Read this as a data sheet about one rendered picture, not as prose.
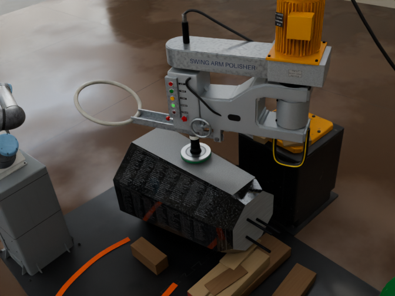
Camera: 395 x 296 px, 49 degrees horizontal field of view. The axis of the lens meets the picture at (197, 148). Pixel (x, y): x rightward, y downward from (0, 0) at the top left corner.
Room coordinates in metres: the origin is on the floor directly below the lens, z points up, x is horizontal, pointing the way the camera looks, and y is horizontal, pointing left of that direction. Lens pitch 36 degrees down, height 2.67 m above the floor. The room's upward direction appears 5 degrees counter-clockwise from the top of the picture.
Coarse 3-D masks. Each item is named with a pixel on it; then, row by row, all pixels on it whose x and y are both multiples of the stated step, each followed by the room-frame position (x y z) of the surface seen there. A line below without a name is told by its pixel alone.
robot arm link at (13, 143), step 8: (0, 136) 2.32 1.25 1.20; (8, 136) 2.35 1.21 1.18; (0, 144) 2.28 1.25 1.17; (8, 144) 2.30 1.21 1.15; (16, 144) 2.33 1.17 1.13; (0, 152) 2.24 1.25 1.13; (8, 152) 2.26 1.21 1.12; (16, 152) 2.32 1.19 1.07; (0, 160) 2.31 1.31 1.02; (8, 160) 2.34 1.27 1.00
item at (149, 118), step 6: (144, 114) 2.67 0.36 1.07; (150, 114) 2.65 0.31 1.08; (156, 114) 2.63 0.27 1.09; (162, 114) 2.61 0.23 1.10; (168, 114) 2.60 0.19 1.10; (138, 120) 2.57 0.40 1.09; (144, 120) 2.55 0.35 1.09; (150, 120) 2.53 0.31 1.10; (156, 120) 2.59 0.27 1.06; (162, 120) 2.59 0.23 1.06; (150, 126) 2.53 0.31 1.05; (156, 126) 2.51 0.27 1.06; (162, 126) 2.49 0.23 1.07; (168, 126) 2.47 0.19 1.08; (180, 132) 2.43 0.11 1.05; (186, 132) 2.41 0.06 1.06; (198, 132) 2.37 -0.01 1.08; (204, 132) 2.36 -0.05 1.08; (222, 132) 2.36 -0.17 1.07; (210, 138) 2.34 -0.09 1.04; (216, 138) 2.29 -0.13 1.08; (222, 138) 2.31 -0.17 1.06
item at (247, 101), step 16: (256, 80) 2.26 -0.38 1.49; (208, 96) 2.33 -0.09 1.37; (224, 96) 2.30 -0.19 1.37; (240, 96) 2.21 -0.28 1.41; (256, 96) 2.17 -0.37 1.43; (272, 96) 2.13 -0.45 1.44; (288, 96) 2.10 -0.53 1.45; (304, 96) 2.06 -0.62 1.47; (208, 112) 2.30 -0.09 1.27; (224, 112) 2.26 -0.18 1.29; (240, 112) 2.21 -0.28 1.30; (256, 112) 2.18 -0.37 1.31; (272, 112) 2.31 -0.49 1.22; (224, 128) 2.26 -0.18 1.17; (240, 128) 2.21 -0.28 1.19; (256, 128) 2.17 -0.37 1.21; (272, 128) 2.14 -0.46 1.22; (304, 128) 2.11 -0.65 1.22
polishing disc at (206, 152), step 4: (188, 144) 2.54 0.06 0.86; (200, 144) 2.53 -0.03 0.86; (204, 144) 2.53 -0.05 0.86; (184, 148) 2.50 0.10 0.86; (188, 148) 2.50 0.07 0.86; (200, 148) 2.49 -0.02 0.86; (204, 148) 2.48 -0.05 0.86; (208, 148) 2.48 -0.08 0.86; (184, 152) 2.45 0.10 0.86; (188, 152) 2.45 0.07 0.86; (204, 152) 2.43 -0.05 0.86; (208, 152) 2.43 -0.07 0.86; (184, 156) 2.40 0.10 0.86; (188, 156) 2.40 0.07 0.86; (192, 156) 2.40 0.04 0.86; (196, 156) 2.39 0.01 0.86; (200, 156) 2.39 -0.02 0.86; (204, 156) 2.39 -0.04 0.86; (208, 156) 2.39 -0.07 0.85; (188, 160) 2.37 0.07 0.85; (192, 160) 2.35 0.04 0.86; (196, 160) 2.35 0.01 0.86; (200, 160) 2.36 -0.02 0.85
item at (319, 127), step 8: (312, 120) 2.85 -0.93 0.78; (320, 120) 2.84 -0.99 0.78; (328, 120) 2.83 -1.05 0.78; (312, 128) 2.74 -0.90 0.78; (320, 128) 2.73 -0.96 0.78; (328, 128) 2.72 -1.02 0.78; (312, 136) 2.63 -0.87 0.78; (320, 136) 2.65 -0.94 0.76; (280, 144) 2.58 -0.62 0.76; (296, 152) 2.49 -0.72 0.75
